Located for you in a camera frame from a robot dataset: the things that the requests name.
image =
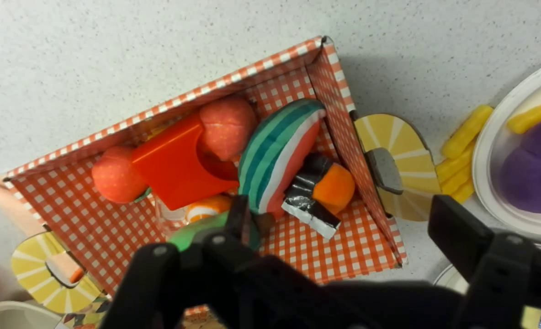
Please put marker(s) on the purple plush toy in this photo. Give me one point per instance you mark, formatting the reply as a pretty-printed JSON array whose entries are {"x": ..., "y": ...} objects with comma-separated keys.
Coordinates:
[{"x": 533, "y": 170}]

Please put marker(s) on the foil wrapped orange toy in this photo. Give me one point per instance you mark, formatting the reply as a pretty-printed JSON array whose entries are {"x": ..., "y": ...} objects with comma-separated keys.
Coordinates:
[{"x": 335, "y": 189}]

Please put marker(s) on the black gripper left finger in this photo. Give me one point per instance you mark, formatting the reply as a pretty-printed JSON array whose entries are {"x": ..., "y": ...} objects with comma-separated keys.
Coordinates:
[{"x": 180, "y": 286}]

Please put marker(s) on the peach felt cloth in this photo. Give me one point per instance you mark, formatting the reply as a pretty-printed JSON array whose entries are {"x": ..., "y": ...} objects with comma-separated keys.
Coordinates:
[{"x": 3, "y": 202}]

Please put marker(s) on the orange checkered basket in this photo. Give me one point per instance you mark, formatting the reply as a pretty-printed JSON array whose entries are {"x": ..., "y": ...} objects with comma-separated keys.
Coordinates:
[{"x": 344, "y": 256}]

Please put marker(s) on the toy watermelon slice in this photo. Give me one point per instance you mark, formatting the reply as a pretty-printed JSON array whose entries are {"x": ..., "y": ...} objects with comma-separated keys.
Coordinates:
[{"x": 271, "y": 158}]

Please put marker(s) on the beige bowl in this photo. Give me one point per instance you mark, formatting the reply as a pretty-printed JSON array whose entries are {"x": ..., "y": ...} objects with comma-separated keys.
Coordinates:
[{"x": 15, "y": 315}]

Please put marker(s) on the white orange toy piece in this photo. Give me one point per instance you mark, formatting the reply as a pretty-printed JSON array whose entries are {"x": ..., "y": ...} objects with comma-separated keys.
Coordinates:
[{"x": 200, "y": 209}]

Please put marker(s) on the yellow toy fry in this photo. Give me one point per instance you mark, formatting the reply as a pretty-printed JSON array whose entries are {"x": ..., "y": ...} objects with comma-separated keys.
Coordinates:
[
  {"x": 463, "y": 191},
  {"x": 469, "y": 130},
  {"x": 454, "y": 165},
  {"x": 536, "y": 114}
]

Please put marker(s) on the orange toy block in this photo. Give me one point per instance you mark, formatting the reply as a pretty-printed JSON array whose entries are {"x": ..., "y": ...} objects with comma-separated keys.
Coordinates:
[{"x": 173, "y": 165}]

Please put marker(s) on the green plush toy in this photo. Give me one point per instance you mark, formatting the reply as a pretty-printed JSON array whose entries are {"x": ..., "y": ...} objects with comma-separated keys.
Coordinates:
[{"x": 189, "y": 236}]

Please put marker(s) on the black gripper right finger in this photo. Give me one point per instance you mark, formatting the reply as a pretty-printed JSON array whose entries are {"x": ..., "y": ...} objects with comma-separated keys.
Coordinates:
[{"x": 514, "y": 280}]

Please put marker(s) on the red-orange toy ball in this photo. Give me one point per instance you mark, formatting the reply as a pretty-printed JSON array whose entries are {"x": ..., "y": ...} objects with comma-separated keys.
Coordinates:
[
  {"x": 227, "y": 125},
  {"x": 118, "y": 176}
]

